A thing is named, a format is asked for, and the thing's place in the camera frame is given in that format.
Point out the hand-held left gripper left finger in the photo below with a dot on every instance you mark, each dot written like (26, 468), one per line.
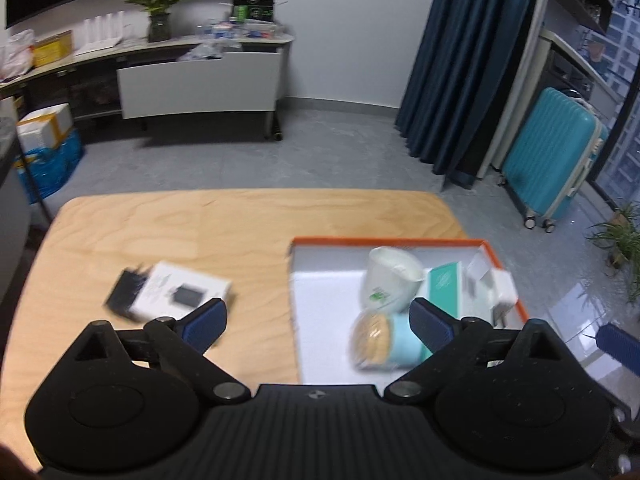
(207, 322)

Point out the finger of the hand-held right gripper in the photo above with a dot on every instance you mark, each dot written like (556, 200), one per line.
(620, 342)

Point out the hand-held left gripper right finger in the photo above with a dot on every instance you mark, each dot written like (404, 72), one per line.
(432, 327)

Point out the light blue toothpick holder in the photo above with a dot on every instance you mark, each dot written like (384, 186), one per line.
(400, 345)

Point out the white teal box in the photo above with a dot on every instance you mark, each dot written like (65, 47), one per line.
(445, 280)

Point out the white charger box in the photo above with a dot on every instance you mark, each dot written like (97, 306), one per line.
(170, 280)

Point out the white round plug-in device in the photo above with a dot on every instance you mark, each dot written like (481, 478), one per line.
(387, 270)

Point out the white cube charger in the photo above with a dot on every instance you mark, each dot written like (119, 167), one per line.
(502, 287)

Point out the black charger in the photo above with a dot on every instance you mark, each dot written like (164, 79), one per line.
(125, 292)

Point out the orange white box tray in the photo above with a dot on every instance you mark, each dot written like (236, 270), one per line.
(325, 320)

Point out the spider plant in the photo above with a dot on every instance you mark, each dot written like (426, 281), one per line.
(620, 245)

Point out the teal suitcase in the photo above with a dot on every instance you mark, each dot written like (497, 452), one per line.
(552, 155)

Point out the blue floor bag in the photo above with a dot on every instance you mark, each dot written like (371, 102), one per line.
(50, 170)

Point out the grey curved counter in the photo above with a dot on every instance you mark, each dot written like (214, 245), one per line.
(12, 210)

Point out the white rolling panel table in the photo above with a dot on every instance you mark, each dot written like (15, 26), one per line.
(200, 82)

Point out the white cardboard box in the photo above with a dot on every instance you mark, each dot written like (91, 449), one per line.
(45, 127)

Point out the low television cabinet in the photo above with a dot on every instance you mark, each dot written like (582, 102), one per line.
(75, 92)

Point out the blue curtain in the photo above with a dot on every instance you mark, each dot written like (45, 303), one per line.
(465, 60)

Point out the dark built-in appliance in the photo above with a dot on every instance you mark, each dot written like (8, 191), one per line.
(570, 77)

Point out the clear plastic packaging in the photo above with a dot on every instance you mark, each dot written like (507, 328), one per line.
(207, 52)

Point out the small brown plant pot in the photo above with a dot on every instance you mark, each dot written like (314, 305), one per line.
(594, 51)

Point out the pile of small boxes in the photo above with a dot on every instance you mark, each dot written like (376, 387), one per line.
(240, 30)

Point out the white router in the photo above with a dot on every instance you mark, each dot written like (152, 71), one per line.
(102, 32)

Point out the yellow box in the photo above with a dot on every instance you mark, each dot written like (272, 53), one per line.
(52, 49)

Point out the black green box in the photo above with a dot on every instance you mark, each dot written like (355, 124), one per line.
(254, 7)

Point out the white plastic bag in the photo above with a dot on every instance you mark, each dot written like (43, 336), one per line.
(15, 57)

